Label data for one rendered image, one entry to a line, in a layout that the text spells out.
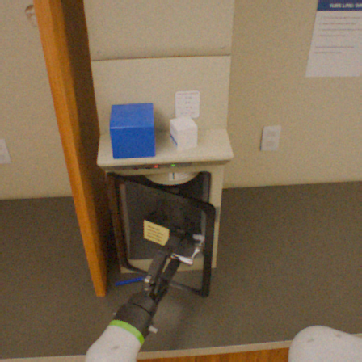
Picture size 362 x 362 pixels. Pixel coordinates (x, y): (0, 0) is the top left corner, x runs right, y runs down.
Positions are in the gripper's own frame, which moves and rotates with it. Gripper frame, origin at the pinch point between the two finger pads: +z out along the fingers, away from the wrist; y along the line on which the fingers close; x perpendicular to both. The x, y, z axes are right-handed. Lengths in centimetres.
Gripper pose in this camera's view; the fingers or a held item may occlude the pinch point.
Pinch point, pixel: (172, 255)
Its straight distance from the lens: 123.1
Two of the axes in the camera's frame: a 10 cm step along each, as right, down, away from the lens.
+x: -9.2, -2.7, 3.0
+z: 4.0, -6.0, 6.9
